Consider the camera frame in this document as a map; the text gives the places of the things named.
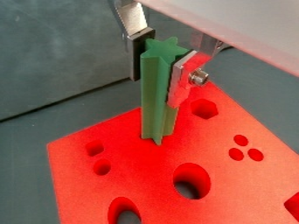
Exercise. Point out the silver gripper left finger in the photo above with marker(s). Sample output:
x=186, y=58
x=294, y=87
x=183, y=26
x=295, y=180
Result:
x=136, y=31

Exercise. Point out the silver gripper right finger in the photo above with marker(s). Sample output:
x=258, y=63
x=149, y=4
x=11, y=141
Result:
x=187, y=69

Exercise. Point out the green star peg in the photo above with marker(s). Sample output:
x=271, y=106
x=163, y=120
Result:
x=156, y=62

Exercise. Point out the red shape sorter block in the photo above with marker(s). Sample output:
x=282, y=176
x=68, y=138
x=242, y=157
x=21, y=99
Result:
x=220, y=171

